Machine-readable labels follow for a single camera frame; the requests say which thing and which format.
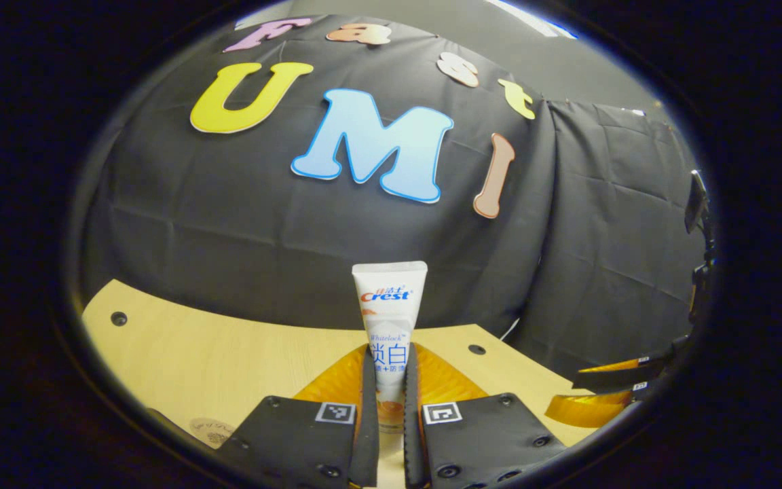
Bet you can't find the black backdrop cloth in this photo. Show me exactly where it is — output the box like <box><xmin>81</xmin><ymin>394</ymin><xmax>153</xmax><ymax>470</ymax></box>
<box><xmin>82</xmin><ymin>14</ymin><xmax>707</xmax><ymax>381</ymax></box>

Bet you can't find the white toothpaste tube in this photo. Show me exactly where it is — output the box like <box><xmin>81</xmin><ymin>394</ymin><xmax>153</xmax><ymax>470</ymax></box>
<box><xmin>352</xmin><ymin>261</ymin><xmax>428</xmax><ymax>435</ymax></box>

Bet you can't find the round wooden coaster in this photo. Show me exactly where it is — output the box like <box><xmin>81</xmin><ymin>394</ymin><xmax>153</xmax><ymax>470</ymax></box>
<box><xmin>189</xmin><ymin>417</ymin><xmax>234</xmax><ymax>449</ymax></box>

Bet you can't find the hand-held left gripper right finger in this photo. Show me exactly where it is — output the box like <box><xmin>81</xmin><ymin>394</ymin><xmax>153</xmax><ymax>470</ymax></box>
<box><xmin>403</xmin><ymin>343</ymin><xmax>568</xmax><ymax>489</ymax></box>

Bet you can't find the wooden desktop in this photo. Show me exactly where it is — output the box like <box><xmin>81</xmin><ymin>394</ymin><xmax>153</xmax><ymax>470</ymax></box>
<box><xmin>82</xmin><ymin>278</ymin><xmax>612</xmax><ymax>489</ymax></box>

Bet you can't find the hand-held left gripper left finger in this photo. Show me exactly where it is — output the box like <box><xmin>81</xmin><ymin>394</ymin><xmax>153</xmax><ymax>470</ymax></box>
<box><xmin>218</xmin><ymin>343</ymin><xmax>379</xmax><ymax>489</ymax></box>

